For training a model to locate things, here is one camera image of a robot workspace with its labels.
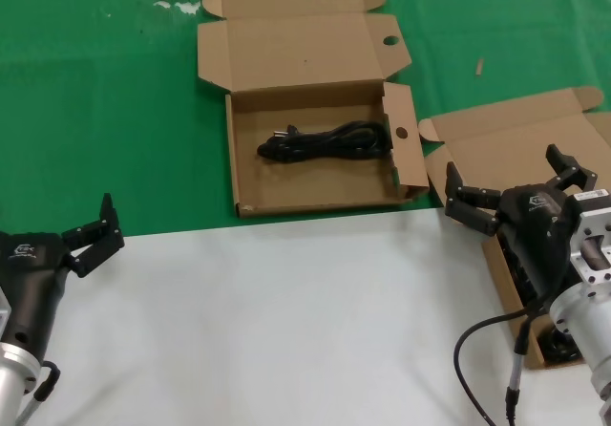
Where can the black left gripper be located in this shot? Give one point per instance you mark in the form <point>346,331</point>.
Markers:
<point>28,273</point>

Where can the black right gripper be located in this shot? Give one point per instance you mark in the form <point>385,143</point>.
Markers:
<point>539,230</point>

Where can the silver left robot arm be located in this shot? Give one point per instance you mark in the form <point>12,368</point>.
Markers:
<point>12,378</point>

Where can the cardboard box with tabbed lid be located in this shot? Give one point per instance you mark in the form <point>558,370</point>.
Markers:
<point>501,149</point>

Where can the open flat cardboard box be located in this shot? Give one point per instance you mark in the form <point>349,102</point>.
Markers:
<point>296,48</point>

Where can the small wooden stick scrap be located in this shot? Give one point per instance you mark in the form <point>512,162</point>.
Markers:
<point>479,67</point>

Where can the green table mat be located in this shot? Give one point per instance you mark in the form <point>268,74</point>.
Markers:
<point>95,87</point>

